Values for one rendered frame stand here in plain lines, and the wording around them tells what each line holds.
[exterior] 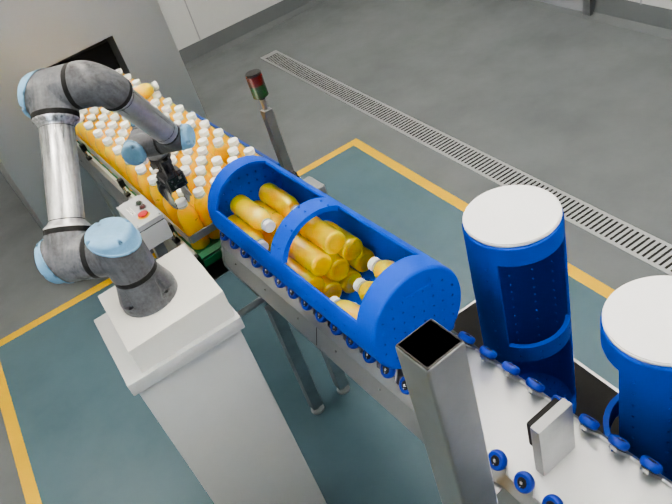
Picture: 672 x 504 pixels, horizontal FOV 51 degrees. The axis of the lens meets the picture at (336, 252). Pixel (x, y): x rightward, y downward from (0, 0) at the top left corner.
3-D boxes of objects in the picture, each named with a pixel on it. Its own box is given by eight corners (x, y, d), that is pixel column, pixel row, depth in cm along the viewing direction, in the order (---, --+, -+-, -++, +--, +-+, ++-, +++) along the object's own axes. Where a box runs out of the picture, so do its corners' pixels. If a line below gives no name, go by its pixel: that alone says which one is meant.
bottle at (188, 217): (188, 249, 251) (168, 209, 240) (199, 237, 256) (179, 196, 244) (204, 251, 248) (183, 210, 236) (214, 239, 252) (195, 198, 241)
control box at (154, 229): (149, 251, 239) (136, 228, 232) (127, 229, 253) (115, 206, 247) (174, 235, 242) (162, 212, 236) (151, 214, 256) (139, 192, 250)
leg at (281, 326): (316, 417, 294) (270, 314, 255) (308, 409, 298) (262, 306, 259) (327, 409, 296) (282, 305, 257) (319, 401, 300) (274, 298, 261)
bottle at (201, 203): (231, 229, 254) (212, 188, 242) (218, 242, 250) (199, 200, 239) (217, 226, 258) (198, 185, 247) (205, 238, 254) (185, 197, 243)
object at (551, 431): (544, 477, 148) (538, 434, 139) (529, 465, 151) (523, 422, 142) (575, 447, 151) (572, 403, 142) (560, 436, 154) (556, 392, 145)
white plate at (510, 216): (443, 228, 202) (444, 231, 202) (528, 256, 184) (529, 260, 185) (496, 175, 214) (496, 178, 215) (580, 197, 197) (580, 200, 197)
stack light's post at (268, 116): (335, 308, 341) (264, 113, 273) (330, 305, 344) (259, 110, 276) (341, 304, 342) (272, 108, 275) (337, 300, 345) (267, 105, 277)
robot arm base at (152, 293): (126, 326, 174) (107, 300, 167) (119, 290, 185) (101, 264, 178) (182, 300, 175) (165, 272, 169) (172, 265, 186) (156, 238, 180)
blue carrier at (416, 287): (378, 390, 171) (367, 298, 155) (217, 248, 234) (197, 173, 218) (464, 336, 183) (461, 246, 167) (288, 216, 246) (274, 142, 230)
